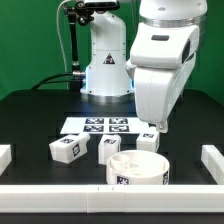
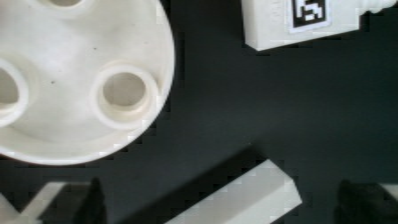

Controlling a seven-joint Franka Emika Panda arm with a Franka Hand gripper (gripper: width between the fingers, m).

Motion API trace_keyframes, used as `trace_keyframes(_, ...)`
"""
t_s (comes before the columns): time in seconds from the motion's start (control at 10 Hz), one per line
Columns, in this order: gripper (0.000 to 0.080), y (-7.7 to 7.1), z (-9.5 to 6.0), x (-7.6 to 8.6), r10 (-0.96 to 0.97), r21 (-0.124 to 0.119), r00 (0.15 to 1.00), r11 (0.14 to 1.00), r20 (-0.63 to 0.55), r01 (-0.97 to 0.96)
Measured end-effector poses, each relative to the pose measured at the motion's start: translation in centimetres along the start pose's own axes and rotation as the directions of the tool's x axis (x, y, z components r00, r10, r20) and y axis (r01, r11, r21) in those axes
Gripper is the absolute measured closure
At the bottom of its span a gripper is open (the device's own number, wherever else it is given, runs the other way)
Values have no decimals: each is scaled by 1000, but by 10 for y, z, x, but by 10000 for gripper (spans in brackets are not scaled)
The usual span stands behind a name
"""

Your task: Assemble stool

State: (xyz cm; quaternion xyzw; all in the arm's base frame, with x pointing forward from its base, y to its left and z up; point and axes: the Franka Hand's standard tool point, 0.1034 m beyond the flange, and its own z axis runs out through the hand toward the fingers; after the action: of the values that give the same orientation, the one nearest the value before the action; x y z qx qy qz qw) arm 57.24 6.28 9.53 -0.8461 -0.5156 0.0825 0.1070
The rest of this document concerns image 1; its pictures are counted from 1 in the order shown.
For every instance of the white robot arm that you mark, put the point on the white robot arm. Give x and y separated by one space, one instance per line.
107 69

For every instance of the white marker sheet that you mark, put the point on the white marker sheet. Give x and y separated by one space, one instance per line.
103 125

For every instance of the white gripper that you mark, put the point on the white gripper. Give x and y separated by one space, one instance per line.
161 61

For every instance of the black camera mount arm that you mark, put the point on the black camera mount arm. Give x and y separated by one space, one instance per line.
82 15

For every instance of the camera on mount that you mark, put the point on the camera on mount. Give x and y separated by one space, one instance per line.
102 4

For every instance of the white right barrier block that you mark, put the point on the white right barrier block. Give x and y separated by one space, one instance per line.
213 160

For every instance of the white barrier block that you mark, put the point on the white barrier block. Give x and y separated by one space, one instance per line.
5 157
213 160

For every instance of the white front barrier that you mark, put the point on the white front barrier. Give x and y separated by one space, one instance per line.
111 198

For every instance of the white left barrier block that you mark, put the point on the white left barrier block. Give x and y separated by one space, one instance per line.
5 157

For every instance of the white round stool seat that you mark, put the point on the white round stool seat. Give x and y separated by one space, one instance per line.
137 167

